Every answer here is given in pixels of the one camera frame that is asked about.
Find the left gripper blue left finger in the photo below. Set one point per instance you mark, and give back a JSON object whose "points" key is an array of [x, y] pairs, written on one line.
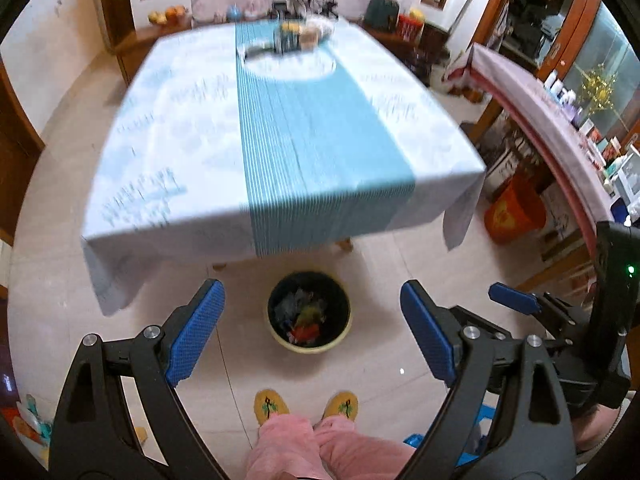
{"points": [[188, 329]]}

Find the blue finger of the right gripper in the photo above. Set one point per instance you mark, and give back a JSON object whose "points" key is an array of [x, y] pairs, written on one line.
{"points": [[513, 299]]}

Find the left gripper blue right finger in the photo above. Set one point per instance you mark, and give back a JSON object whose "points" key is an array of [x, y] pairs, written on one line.
{"points": [[435, 330]]}

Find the red torn carton box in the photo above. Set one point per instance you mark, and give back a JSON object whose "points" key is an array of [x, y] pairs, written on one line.
{"points": [[304, 335]]}

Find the green yellow snack bag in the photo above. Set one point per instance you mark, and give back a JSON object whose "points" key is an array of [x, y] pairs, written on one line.
{"points": [[310, 314]]}

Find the yellow round trash bin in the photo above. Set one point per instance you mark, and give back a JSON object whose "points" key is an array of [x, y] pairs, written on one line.
{"points": [[300, 288]]}

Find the person's right hand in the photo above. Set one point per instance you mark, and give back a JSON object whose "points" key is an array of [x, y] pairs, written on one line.
{"points": [[590, 428]]}

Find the left yellow slipper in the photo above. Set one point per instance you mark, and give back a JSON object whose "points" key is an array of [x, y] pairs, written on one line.
{"points": [[268, 404]]}

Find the yellow slipper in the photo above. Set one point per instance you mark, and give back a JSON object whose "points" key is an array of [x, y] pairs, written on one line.
{"points": [[343, 403], [268, 404]]}

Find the right yellow slipper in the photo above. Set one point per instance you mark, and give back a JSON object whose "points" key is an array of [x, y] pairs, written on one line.
{"points": [[343, 403]]}

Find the left pink trouser leg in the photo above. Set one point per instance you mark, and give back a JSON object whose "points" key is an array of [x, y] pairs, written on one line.
{"points": [[286, 445]]}

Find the pink trouser leg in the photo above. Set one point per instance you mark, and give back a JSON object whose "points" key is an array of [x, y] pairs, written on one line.
{"points": [[286, 445], [351, 455]]}

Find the right pink trouser leg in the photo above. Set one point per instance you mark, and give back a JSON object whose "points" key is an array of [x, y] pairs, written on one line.
{"points": [[351, 455]]}

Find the white patterned tablecloth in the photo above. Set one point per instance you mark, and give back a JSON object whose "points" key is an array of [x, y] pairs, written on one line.
{"points": [[217, 157]]}

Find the pink cloth side table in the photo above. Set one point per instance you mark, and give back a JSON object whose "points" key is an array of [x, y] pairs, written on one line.
{"points": [[524, 97]]}

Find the teal striped table runner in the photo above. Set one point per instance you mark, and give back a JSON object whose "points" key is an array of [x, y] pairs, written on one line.
{"points": [[319, 163]]}

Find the red mesh basket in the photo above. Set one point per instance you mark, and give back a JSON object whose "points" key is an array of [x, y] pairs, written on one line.
{"points": [[408, 28]]}

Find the beige small carton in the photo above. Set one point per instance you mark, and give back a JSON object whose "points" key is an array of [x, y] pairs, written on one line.
{"points": [[308, 38]]}

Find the dark green appliance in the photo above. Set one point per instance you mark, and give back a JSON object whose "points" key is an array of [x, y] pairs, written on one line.
{"points": [[381, 15]]}

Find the clear plastic cup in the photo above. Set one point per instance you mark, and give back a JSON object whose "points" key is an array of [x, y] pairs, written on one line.
{"points": [[323, 25]]}

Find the dark green packet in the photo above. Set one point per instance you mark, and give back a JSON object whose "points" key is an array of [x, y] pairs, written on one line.
{"points": [[285, 41]]}

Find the fruit bowl with oranges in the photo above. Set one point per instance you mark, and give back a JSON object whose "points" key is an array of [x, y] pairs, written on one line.
{"points": [[171, 16]]}

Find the yellow orange packet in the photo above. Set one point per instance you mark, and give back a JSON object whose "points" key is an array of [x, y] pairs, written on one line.
{"points": [[290, 27]]}

